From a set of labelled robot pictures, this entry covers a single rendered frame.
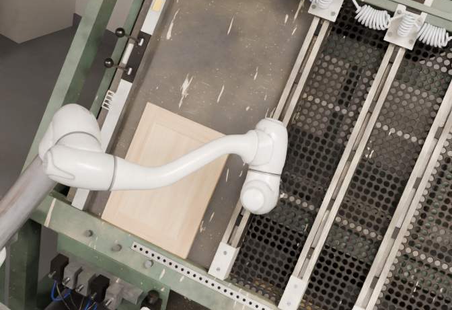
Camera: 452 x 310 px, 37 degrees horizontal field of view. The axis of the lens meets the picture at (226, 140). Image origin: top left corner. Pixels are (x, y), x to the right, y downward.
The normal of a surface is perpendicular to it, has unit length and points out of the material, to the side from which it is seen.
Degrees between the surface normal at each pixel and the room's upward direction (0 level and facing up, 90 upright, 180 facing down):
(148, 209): 60
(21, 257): 90
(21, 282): 90
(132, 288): 0
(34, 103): 0
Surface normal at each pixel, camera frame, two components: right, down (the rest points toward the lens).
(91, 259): -0.41, 0.43
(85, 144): 0.41, -0.69
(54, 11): 0.82, 0.44
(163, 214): -0.25, -0.04
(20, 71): 0.20, -0.82
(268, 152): 0.25, 0.07
